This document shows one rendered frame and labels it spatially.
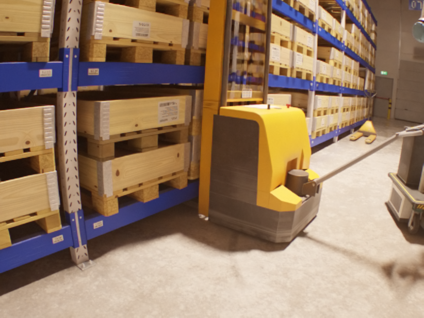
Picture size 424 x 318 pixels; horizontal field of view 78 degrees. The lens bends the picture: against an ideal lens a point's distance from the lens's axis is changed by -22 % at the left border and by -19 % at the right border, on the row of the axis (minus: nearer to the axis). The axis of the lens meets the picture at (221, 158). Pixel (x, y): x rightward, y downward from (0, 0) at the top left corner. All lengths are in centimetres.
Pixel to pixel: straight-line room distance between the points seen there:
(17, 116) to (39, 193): 42
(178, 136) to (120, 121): 58
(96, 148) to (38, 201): 46
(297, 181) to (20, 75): 194
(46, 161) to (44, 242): 45
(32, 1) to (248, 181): 173
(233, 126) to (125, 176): 79
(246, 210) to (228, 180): 25
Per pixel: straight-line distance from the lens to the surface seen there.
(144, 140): 201
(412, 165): 306
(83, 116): 192
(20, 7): 161
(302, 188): 242
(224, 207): 236
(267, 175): 211
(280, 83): 368
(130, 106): 190
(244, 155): 217
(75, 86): 172
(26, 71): 160
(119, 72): 189
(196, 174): 251
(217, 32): 234
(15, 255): 178
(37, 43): 162
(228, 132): 221
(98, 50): 177
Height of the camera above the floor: 110
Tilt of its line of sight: 14 degrees down
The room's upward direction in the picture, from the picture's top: 3 degrees clockwise
